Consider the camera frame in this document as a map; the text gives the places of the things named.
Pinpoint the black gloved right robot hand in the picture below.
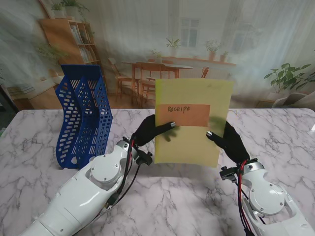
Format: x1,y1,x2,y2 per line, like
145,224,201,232
205,121,250,164

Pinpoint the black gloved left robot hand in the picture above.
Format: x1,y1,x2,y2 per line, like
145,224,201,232
135,115,177,148

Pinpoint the yellow-green translucent file folder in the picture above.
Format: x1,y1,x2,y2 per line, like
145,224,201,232
154,78,234,168

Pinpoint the pink paper receipt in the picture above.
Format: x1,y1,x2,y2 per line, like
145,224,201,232
159,104,211,127

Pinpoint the blue perforated plastic file rack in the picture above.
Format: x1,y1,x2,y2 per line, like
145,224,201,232
56,64,114,170

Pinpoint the printed room scene backdrop cloth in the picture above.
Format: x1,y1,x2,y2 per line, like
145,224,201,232
0,0,315,110

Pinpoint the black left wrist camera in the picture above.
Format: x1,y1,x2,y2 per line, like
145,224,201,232
135,150,153,166

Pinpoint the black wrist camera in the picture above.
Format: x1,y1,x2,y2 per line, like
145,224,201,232
220,166,239,183
135,150,153,166

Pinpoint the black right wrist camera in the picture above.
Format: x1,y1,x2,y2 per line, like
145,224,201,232
220,166,239,183

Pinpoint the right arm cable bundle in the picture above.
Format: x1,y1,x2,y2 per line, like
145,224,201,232
236,159,266,236

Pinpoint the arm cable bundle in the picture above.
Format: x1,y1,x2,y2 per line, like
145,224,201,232
93,137,142,219
236,159,266,236

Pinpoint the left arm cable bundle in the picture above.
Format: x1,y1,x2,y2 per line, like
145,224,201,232
93,137,142,219

